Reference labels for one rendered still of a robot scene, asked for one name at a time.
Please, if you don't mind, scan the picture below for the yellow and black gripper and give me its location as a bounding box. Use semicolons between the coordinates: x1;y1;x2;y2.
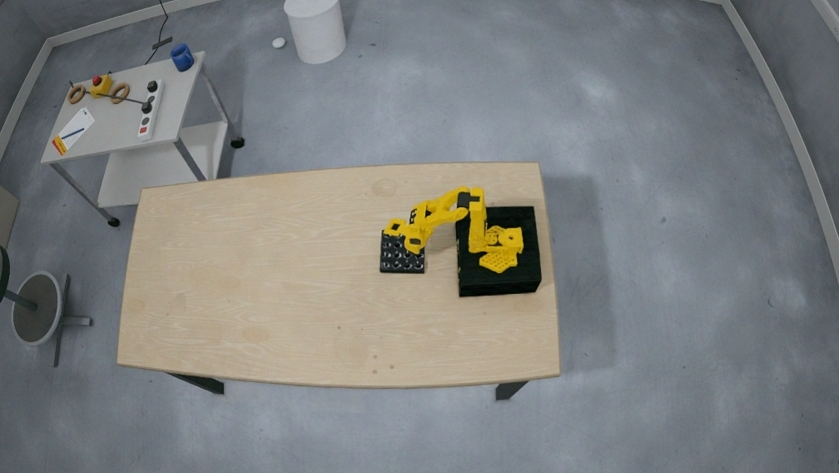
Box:
384;218;434;254

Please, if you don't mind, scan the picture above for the black control panel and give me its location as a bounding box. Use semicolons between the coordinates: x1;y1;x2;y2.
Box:
380;230;424;274

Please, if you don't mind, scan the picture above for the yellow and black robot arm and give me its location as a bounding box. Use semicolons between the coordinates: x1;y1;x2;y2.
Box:
408;187;521;273

